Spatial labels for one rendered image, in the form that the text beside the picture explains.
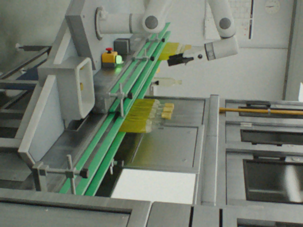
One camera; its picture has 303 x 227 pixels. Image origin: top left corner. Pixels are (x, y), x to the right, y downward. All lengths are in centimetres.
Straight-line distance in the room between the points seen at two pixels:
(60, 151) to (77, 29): 52
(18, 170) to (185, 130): 84
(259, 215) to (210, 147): 101
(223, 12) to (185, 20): 608
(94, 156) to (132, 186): 22
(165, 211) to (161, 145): 102
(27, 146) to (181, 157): 72
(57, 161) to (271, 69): 680
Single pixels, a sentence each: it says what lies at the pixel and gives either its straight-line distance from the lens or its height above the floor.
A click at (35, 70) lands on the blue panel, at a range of 229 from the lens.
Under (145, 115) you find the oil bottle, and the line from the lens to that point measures 183.
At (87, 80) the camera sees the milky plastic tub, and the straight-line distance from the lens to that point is 172.
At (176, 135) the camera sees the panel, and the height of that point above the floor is 119.
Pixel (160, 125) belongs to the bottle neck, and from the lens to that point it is 178.
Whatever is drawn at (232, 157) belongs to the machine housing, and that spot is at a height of 146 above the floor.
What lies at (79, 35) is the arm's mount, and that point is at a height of 79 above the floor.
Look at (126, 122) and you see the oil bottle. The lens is 178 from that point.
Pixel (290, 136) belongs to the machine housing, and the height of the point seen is 177.
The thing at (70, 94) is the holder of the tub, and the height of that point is 80.
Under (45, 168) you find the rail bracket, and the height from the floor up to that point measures 88.
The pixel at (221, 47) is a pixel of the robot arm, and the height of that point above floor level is 139.
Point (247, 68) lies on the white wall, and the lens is 792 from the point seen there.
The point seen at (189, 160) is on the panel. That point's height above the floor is 127.
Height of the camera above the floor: 137
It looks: 10 degrees down
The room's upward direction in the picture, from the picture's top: 93 degrees clockwise
